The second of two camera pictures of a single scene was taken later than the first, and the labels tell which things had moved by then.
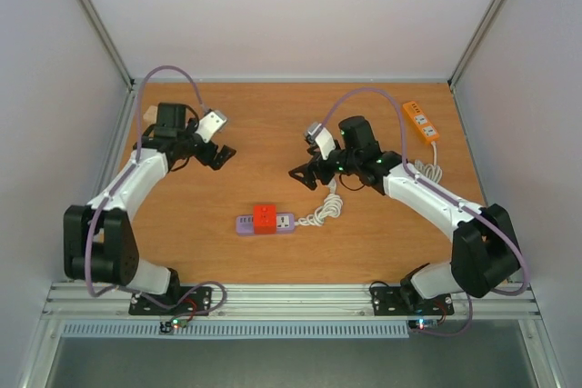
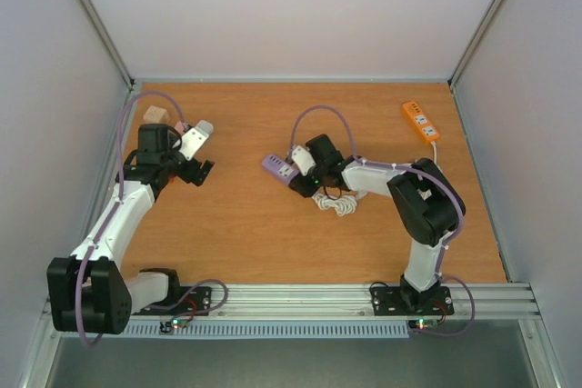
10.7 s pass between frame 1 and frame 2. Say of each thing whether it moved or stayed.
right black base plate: stayed
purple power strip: moved
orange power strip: stayed
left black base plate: stayed
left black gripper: moved
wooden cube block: stayed
